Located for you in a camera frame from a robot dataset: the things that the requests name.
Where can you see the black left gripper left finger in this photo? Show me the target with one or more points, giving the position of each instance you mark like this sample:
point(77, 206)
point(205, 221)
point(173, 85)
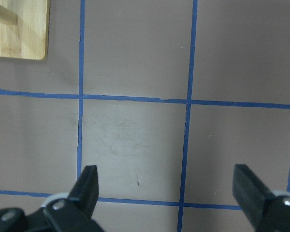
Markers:
point(71, 213)

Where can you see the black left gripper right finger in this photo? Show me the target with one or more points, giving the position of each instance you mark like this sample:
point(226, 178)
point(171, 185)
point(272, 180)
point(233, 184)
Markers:
point(266, 210)

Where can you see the wooden mug tree stand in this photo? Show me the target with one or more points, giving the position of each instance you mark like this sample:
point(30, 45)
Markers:
point(24, 29)

